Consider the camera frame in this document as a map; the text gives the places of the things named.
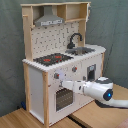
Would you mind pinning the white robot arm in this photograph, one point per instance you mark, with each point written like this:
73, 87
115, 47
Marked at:
101, 90

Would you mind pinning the right red stove knob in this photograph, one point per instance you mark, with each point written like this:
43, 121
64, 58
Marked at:
74, 69

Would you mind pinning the grey range hood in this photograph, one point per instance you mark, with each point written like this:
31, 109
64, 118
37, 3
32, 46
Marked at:
48, 18

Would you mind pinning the grey toy sink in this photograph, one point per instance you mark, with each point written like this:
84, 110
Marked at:
79, 51

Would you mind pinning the grey ice dispenser panel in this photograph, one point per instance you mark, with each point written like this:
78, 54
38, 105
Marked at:
91, 72

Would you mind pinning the black toy stovetop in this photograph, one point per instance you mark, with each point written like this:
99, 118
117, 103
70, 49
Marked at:
52, 59

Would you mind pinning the white oven door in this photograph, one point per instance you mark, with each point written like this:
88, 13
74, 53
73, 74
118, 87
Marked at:
62, 102

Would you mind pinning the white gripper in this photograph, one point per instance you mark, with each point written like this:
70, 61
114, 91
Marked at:
75, 86

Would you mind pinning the wooden toy kitchen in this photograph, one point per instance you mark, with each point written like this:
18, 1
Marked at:
45, 40

